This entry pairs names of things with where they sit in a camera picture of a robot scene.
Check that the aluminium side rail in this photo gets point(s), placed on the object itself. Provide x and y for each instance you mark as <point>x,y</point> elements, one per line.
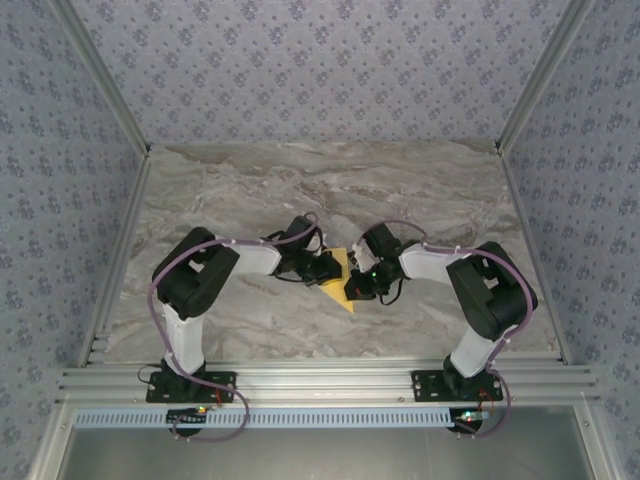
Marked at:
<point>117,255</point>
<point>535,255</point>

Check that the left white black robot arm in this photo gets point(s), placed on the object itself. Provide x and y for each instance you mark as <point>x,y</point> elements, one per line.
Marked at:
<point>195,280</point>

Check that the right aluminium side rail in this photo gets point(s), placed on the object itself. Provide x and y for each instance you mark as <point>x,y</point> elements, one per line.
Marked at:
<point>535,255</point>

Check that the left aluminium frame post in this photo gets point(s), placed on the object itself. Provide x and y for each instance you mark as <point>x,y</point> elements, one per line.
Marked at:
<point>100,80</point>

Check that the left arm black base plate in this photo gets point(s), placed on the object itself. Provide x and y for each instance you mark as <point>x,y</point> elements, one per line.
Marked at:
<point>225,381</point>

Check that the right small controller board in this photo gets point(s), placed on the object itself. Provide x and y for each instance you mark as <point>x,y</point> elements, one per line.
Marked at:
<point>467,416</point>

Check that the left aluminium side rail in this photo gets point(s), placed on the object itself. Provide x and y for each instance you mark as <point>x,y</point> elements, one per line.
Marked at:
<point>117,255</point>

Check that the grey metal sheet panel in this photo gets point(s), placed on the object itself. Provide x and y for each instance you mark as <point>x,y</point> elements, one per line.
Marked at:
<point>325,455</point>

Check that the small controller board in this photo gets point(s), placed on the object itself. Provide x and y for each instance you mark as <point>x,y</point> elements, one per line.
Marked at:
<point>187,416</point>
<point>467,416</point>

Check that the aluminium frame post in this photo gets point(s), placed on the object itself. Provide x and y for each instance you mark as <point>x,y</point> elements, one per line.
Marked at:
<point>545,75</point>
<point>100,80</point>

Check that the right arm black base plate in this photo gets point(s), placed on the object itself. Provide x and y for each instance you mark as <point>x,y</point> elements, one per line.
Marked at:
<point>425,385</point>

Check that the aluminium mounting beam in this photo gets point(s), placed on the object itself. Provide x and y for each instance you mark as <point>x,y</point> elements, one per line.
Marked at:
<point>325,382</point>

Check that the right aluminium frame post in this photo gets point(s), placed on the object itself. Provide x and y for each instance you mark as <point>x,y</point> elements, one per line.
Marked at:
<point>545,75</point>

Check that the left small controller board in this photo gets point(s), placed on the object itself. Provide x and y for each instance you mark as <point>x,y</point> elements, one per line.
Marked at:
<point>187,416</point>

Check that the yellow paper sheet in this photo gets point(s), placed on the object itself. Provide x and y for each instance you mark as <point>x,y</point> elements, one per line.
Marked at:
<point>334,291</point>

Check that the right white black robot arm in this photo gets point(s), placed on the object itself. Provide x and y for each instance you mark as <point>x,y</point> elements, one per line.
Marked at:
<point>492,295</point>

